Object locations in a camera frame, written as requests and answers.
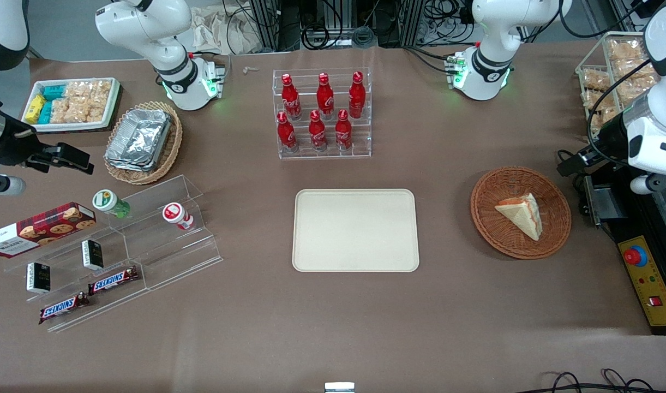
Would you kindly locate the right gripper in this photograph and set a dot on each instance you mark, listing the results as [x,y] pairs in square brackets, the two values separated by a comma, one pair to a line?
[16,149]

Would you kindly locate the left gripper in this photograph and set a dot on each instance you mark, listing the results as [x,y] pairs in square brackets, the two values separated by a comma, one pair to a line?
[611,141]

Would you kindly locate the triangular sandwich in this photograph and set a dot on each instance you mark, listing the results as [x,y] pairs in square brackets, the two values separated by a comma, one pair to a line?
[523,215]

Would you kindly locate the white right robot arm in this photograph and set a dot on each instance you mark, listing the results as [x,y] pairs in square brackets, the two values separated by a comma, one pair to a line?
[163,49]

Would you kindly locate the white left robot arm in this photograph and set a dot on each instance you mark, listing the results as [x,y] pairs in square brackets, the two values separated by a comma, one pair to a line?
[493,60]

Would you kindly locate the white snack tray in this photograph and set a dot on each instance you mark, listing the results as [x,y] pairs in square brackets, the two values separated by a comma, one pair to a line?
[112,112]

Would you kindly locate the aluminium foil tray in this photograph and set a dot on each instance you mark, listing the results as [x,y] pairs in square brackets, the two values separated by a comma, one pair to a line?
[128,167]
[139,136]

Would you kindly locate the round brown wicker basket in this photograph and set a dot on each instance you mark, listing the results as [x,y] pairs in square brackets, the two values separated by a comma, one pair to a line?
[491,229]

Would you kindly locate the oval light wicker basket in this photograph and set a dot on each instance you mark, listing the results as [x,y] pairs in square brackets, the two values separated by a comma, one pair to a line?
[172,147]

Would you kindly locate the beige rectangular tray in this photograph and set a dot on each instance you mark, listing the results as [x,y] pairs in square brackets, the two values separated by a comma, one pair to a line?
[355,230]

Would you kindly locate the teal snack packet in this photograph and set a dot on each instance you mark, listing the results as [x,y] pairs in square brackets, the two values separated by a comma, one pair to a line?
[46,112]
[53,92]

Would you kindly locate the fried snack bag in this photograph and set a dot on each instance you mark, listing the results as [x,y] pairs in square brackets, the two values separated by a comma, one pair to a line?
[630,91]
[602,119]
[595,80]
[631,68]
[599,100]
[627,49]

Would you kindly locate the clear rice cracker bag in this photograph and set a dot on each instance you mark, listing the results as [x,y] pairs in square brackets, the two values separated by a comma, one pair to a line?
[90,89]
[60,110]
[77,110]
[98,108]

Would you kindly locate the black metal appliance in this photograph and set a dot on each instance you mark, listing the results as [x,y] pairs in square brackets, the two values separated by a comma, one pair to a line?
[605,204]

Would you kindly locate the yellow snack packet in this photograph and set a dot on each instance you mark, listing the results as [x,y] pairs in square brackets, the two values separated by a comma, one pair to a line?
[34,108]

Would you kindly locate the green capped drink bottle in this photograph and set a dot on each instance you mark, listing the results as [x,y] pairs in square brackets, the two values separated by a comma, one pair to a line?
[108,202]

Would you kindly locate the red tartan cookie box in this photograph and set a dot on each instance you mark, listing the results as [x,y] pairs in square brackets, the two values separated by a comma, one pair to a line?
[38,229]

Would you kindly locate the small black box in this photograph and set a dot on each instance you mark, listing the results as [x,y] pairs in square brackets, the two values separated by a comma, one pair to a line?
[92,255]
[38,277]

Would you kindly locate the red capped drink bottle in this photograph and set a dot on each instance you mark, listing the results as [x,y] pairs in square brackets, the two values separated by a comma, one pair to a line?
[175,214]

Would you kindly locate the snickers chocolate bar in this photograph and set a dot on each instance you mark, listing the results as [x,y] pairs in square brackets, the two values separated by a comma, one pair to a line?
[113,280]
[62,308]

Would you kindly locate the yellow emergency stop box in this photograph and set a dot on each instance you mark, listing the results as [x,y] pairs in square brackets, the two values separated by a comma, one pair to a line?
[652,289]

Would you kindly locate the clear acrylic stepped shelf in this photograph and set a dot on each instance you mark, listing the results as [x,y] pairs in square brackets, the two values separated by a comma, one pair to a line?
[169,256]

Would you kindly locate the beige crumpled cloth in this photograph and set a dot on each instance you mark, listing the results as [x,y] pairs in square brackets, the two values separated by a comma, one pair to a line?
[212,30]

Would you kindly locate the red cola bottle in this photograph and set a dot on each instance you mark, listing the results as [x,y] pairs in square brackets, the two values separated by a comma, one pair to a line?
[343,131]
[317,132]
[290,99]
[325,97]
[356,95]
[286,135]

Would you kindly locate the clear acrylic bottle rack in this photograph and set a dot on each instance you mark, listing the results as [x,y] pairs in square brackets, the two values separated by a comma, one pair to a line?
[305,155]

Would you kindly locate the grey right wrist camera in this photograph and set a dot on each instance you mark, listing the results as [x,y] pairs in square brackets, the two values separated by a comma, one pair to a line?
[5,185]

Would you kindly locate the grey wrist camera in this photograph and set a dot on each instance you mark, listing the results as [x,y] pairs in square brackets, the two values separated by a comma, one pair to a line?
[5,185]
[652,184]

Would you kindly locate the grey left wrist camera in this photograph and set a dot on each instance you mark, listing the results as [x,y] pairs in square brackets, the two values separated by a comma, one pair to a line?
[652,184]

